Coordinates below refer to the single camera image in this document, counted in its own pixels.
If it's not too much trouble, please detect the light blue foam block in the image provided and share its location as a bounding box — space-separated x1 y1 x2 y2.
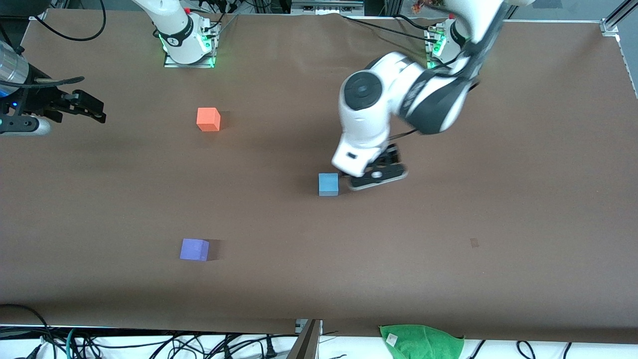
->
318 173 340 197

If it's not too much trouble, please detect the orange foam block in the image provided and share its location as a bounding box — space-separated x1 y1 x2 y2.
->
196 107 221 132

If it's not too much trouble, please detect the purple foam block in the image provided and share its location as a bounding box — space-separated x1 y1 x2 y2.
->
179 238 210 262

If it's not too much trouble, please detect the brown table cover sheet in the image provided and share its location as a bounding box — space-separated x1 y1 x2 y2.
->
0 9 638 345

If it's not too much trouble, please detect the green cloth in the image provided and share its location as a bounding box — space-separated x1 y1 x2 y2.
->
379 324 466 359

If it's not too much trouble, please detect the grey metal bar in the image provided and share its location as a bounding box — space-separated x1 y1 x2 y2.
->
287 319 323 359

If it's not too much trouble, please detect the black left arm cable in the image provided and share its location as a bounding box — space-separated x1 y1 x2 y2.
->
387 127 419 143

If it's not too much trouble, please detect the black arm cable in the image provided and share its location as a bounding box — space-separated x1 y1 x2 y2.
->
0 0 108 88
387 127 419 143

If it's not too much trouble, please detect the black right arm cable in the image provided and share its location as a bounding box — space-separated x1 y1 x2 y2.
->
0 0 108 88

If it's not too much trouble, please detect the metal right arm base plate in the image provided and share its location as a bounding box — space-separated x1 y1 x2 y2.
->
163 22 216 69

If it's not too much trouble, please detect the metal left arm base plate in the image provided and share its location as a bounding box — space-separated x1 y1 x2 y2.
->
426 27 452 71

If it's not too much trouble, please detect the black cable on table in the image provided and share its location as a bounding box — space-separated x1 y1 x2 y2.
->
340 14 439 43

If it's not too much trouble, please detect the metal rail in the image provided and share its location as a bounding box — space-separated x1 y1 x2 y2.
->
291 0 365 14

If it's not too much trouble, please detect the thick black cable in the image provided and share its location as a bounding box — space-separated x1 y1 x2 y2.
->
0 303 53 359

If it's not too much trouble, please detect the aluminium frame profile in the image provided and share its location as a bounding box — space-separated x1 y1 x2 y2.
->
600 0 638 99

